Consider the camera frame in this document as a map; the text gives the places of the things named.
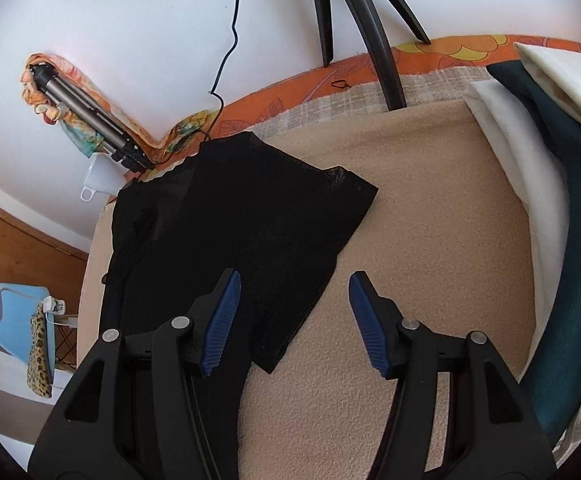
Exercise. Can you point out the leopard print cloth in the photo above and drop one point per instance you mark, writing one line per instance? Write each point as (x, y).
(39, 355)

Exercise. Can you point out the white power adapter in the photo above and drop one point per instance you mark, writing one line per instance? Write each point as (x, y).
(54, 305)

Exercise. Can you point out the white garment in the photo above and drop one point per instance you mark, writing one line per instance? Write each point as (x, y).
(520, 160)

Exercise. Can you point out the beige blanket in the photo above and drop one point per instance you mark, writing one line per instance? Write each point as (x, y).
(420, 260)

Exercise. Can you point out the white cup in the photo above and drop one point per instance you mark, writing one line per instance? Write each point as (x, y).
(103, 175)

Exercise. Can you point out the teal garment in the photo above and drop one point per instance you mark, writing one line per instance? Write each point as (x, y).
(580, 260)

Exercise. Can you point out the orange floral sheet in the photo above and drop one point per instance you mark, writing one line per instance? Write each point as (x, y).
(420, 57)

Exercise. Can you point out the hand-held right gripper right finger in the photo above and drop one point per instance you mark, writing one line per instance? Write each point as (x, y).
(365, 320)

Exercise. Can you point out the cream garment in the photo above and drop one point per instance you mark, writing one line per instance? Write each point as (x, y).
(570, 75)

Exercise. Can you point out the floral scarf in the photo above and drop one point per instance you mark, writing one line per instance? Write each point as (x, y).
(80, 142)

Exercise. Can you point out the light blue chair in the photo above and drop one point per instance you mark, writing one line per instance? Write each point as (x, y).
(15, 310)

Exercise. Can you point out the folded grey tripod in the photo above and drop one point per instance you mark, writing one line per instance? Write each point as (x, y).
(85, 110)

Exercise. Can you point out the black garment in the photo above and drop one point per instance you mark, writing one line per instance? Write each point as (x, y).
(250, 220)

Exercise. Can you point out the black mini tripod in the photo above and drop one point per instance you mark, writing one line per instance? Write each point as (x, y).
(385, 60)

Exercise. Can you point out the checked woven cloth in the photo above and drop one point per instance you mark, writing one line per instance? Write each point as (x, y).
(435, 87)

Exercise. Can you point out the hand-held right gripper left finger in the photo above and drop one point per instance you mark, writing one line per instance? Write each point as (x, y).
(220, 320)

